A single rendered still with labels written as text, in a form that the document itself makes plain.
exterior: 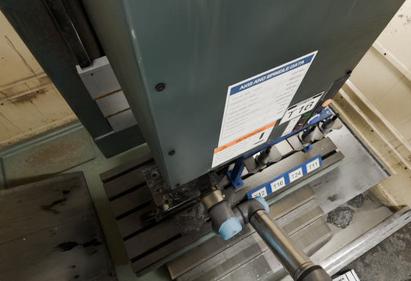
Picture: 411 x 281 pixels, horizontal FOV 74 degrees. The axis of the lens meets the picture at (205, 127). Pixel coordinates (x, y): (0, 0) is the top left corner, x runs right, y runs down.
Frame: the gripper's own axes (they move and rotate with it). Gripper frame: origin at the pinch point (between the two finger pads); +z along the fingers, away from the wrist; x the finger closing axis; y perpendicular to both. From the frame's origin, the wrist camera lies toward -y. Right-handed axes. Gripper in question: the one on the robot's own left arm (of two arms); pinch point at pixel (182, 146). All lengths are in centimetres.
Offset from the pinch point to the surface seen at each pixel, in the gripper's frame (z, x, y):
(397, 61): -13, 99, -6
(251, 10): -21, -1, -74
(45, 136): 80, -60, 71
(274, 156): -18.4, 32.7, 9.9
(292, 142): -16.8, 43.4, 9.9
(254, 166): -17.7, 23.0, 9.9
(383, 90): -17, 100, 10
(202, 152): -21.3, -5.4, -43.2
